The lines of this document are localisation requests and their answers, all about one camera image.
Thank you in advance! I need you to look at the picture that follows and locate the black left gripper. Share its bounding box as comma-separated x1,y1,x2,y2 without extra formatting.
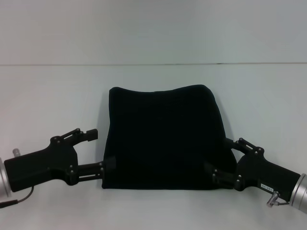
4,127,117,193

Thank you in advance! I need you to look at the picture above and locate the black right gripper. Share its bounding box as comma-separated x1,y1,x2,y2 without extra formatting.
203,137,302,202

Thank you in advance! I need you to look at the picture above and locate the black t-shirt with FREE print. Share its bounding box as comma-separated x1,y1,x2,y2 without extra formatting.
101,84,237,191

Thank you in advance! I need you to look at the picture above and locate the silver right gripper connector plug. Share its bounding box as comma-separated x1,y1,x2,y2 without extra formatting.
265,190,281,207

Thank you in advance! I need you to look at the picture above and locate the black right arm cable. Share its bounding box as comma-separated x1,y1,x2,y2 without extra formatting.
275,198,292,207

